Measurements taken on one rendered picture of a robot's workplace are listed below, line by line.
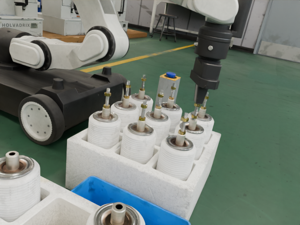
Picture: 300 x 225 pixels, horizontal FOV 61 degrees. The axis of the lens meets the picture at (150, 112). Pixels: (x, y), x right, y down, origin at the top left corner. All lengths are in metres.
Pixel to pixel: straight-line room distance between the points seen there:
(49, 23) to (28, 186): 3.04
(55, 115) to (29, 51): 0.40
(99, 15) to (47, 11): 2.44
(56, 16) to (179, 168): 2.93
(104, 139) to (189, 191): 0.28
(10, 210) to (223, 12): 0.62
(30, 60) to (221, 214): 1.02
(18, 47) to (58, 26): 2.07
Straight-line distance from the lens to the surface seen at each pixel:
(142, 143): 0.70
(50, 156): 1.04
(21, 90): 1.19
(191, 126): 0.79
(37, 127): 1.10
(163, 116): 0.83
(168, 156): 0.67
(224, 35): 0.69
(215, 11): 0.67
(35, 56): 1.28
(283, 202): 1.10
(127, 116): 0.84
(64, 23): 3.33
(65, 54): 1.22
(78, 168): 0.81
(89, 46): 1.07
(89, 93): 1.16
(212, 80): 0.70
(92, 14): 1.11
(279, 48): 5.72
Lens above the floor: 0.58
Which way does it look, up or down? 23 degrees down
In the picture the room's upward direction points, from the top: 10 degrees clockwise
